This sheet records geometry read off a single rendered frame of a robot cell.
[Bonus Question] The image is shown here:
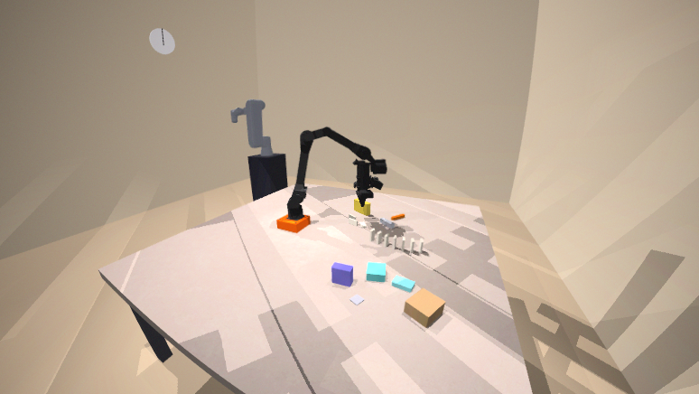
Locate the light blue flat block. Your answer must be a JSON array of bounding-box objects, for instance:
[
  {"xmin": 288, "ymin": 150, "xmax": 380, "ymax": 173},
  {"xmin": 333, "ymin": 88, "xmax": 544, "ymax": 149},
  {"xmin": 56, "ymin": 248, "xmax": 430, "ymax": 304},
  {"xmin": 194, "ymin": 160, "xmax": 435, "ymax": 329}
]
[
  {"xmin": 366, "ymin": 263, "xmax": 386, "ymax": 282},
  {"xmin": 391, "ymin": 276, "xmax": 415, "ymax": 293}
]

